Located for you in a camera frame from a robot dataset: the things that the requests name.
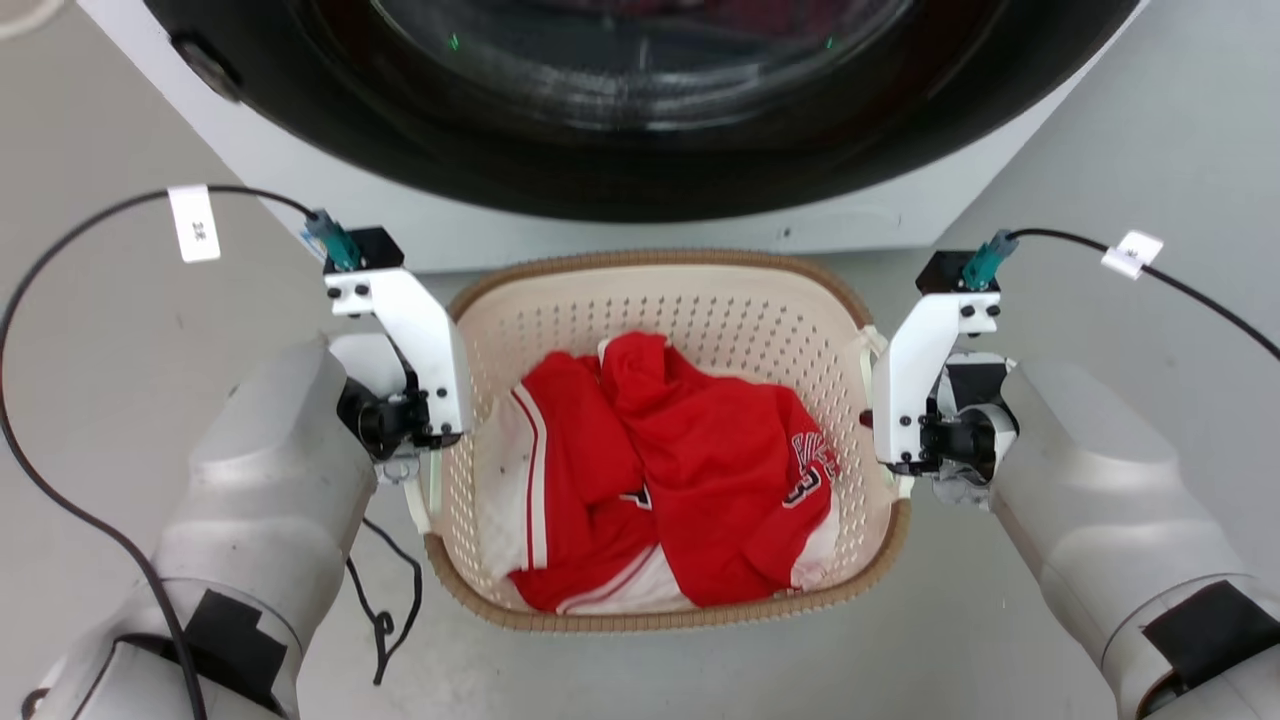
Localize black round washing machine door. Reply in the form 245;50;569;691
143;0;1142;223

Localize black right camera cable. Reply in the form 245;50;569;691
962;228;1280;363

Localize thin black loose cable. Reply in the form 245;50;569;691
344;515;426;687

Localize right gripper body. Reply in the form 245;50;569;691
918;352;1021;483

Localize white cable label tag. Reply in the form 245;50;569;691
1101;230;1165;280
167;184;222;264

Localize red and white shorts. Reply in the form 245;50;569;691
474;350;703;615

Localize red basketball jersey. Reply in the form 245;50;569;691
598;332;842;609

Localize white washing machine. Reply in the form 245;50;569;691
78;0;1149;274

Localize beige perforated laundry basket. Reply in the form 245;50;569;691
403;249;913;633

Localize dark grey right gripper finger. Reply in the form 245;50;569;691
932;474;991;507

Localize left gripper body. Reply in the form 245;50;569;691
328;333;463;463

